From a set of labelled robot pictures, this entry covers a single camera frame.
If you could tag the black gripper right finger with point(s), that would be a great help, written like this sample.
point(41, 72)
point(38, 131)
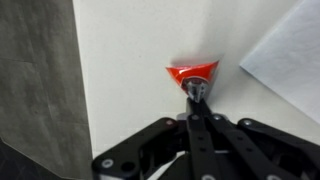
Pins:
point(232, 140)

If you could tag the red sachet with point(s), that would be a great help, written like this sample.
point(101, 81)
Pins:
point(200, 72)

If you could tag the white paper napkin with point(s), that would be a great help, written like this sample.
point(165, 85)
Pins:
point(287, 60)

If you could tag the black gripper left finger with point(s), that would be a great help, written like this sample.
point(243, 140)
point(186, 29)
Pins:
point(203, 157)

